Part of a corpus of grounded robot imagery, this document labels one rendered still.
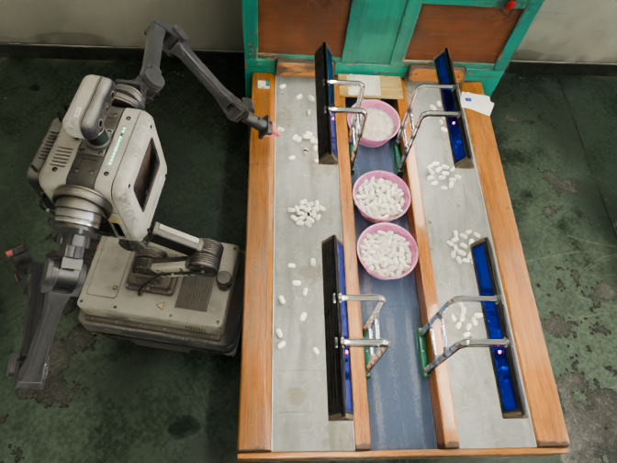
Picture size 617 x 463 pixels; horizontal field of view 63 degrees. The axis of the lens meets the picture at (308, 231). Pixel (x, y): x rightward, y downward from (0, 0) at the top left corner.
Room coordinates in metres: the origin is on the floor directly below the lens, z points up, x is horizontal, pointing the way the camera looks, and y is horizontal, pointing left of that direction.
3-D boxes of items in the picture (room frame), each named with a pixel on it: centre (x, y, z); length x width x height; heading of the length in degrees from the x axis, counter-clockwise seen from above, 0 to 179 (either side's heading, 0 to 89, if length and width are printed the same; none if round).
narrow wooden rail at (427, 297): (1.16, -0.49, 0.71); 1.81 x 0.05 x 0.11; 10
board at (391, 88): (1.95, -0.19, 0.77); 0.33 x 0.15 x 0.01; 100
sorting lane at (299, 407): (1.08, 0.00, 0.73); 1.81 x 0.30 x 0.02; 10
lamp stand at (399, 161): (1.59, -0.46, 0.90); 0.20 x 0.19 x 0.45; 10
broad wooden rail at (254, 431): (1.04, 0.21, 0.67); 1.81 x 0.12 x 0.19; 10
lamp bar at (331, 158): (1.52, 0.02, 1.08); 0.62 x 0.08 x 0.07; 10
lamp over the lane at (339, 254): (0.56, -0.14, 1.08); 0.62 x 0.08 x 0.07; 10
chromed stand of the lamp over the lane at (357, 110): (1.53, -0.06, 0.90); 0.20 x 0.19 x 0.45; 10
